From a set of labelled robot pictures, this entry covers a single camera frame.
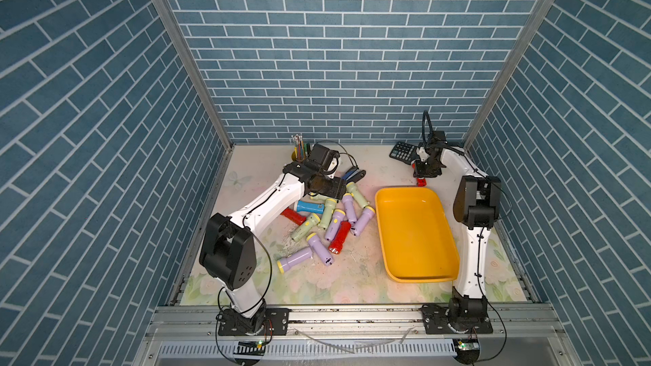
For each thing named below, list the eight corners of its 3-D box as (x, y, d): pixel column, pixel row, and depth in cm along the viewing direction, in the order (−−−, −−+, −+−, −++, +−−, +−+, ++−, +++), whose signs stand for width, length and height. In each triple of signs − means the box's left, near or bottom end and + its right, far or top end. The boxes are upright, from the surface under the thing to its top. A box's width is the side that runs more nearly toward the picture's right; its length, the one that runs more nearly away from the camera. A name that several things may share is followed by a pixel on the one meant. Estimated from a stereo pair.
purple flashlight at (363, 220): (350, 232, 94) (351, 228, 91) (365, 209, 100) (366, 204, 98) (360, 238, 92) (360, 233, 90) (374, 214, 99) (375, 209, 96)
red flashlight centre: (327, 250, 89) (327, 247, 88) (340, 221, 97) (340, 218, 95) (340, 255, 88) (340, 253, 86) (352, 225, 95) (352, 223, 94)
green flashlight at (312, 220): (288, 235, 92) (287, 232, 90) (313, 215, 98) (313, 211, 96) (295, 243, 91) (294, 239, 88) (320, 222, 96) (320, 218, 94)
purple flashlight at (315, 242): (326, 268, 85) (326, 264, 82) (307, 240, 91) (307, 236, 89) (334, 263, 86) (334, 259, 84) (315, 235, 93) (314, 231, 90)
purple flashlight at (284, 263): (280, 274, 84) (279, 271, 81) (277, 265, 86) (275, 262, 83) (314, 257, 88) (313, 253, 85) (310, 248, 90) (309, 244, 87)
